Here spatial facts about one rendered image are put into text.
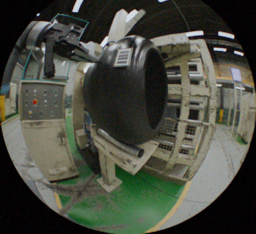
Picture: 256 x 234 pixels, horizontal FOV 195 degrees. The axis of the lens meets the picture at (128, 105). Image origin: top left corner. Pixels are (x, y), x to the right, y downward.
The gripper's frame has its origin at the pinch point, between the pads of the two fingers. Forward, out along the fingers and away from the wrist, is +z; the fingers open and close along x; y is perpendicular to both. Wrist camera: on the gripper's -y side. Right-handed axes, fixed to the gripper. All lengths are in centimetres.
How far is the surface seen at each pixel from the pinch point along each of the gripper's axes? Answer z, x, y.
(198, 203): 60, -99, -118
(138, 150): 19.5, -10.4, -30.2
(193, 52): 57, -40, 46
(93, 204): 3, 14, -125
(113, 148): 18.4, 3.6, -35.9
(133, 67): 5.7, -12.1, -3.1
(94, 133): 17.0, 22.8, -33.6
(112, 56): 1.8, -7.6, -0.5
